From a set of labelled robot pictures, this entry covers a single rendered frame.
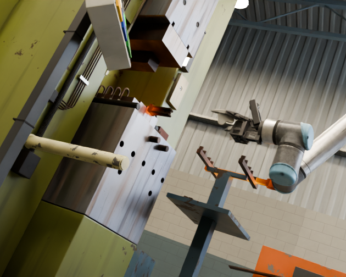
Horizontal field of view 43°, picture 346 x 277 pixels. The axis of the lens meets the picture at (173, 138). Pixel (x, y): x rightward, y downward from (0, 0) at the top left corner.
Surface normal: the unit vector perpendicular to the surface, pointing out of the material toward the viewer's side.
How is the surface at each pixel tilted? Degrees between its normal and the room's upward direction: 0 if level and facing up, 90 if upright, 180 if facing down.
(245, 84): 90
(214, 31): 90
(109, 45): 150
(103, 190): 90
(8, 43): 90
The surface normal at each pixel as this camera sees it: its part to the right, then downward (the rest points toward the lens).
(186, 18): 0.82, 0.15
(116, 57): 0.14, 0.92
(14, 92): -0.43, -0.48
